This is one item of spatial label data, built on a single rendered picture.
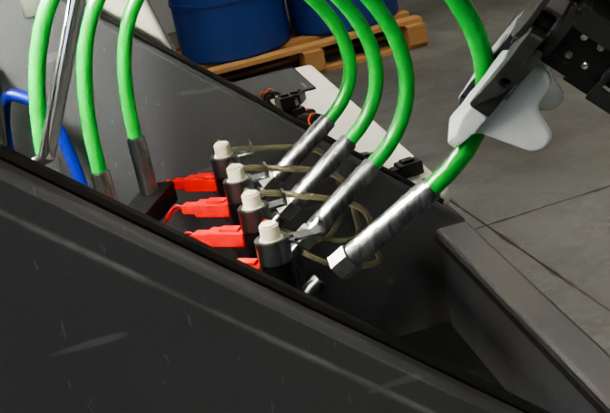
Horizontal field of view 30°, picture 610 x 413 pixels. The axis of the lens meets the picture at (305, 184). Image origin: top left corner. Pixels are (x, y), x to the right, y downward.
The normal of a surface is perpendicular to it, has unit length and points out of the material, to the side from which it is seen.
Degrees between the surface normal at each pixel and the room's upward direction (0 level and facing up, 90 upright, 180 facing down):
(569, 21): 92
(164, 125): 90
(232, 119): 90
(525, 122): 101
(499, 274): 0
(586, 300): 0
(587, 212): 0
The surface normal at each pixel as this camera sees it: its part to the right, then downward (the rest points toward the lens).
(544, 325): -0.19, -0.92
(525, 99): -0.30, 0.56
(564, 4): 0.13, -0.10
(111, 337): 0.22, 0.30
